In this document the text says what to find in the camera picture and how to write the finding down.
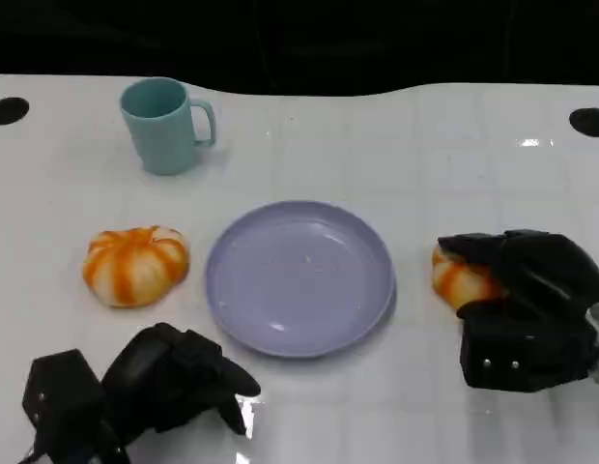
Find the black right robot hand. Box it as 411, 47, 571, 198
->
437, 228, 599, 321

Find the orange and white bread roll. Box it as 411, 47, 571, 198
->
431, 244, 504, 311
81, 224, 191, 310

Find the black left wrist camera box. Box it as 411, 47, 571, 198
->
21, 348, 106, 453

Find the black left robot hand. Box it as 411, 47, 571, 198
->
100, 322, 263, 444

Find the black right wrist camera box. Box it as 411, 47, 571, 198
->
459, 302, 599, 393

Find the lilac plate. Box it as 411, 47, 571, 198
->
204, 199, 396, 360

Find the black table cable grommet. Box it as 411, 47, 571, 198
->
568, 107, 599, 137
0, 97, 31, 127

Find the pale green mug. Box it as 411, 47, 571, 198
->
118, 77, 217, 176

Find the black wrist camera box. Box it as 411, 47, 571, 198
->
459, 302, 599, 393
21, 348, 106, 453

